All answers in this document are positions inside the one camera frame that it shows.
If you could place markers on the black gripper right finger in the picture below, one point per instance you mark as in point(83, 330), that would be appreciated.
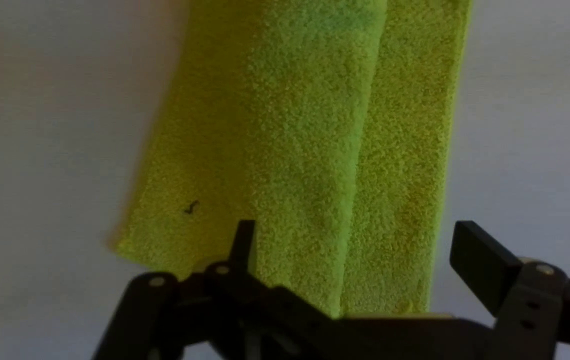
point(529, 299)

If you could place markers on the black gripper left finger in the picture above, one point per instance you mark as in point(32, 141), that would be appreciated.
point(158, 314)

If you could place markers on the yellow-green microfiber cloth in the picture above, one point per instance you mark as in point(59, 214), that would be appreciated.
point(324, 123)

